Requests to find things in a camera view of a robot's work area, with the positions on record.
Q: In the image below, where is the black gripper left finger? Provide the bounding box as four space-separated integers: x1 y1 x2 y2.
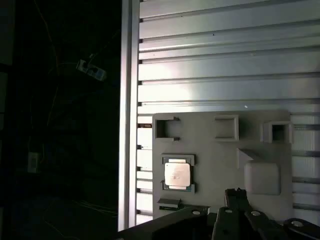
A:
117 187 245 240

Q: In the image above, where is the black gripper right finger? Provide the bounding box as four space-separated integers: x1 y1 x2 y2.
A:
239 188 320 240

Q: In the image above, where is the silver green CPU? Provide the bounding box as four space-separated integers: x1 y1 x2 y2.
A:
162 158 194 191

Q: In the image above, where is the green RAM stick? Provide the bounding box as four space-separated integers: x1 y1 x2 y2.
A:
158 203 181 211

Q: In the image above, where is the grey plastic parts rack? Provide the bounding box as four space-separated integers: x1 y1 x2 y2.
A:
151 109 294 222

